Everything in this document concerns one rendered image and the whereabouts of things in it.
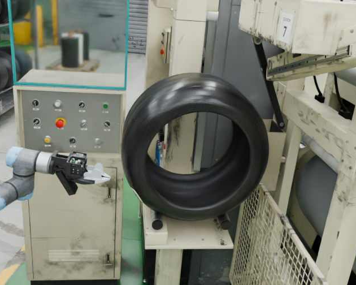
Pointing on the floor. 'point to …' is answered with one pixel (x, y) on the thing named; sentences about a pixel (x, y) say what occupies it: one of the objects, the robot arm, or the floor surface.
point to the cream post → (172, 152)
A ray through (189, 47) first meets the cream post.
